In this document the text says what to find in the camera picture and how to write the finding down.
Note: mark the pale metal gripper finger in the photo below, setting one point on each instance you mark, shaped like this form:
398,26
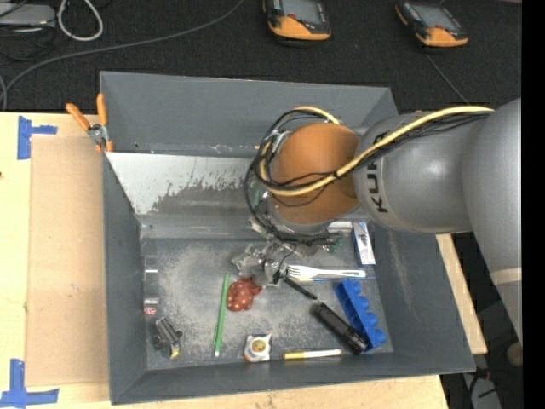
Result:
266,275
244,262

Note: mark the thin black pen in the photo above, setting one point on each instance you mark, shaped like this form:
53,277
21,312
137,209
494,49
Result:
302,289

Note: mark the white plastic fork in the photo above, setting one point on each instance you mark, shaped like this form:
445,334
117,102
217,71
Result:
328,273

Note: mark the green pencil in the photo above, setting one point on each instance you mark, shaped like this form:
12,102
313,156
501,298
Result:
221,313

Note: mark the white and orange small toy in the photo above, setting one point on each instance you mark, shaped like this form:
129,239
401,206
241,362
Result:
257,347

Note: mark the black ribbed flashlight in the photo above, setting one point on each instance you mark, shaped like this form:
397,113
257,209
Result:
338,326

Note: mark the white and yellow pen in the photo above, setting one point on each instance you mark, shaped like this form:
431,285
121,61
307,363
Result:
311,354

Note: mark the blue toy building brick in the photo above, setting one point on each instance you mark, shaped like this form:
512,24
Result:
362,309

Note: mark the black clip tool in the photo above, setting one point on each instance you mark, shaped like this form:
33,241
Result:
167,335

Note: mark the grey metal bin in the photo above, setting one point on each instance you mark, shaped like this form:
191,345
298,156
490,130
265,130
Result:
187,113

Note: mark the brown cardboard board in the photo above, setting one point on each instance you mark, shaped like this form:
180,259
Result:
64,249

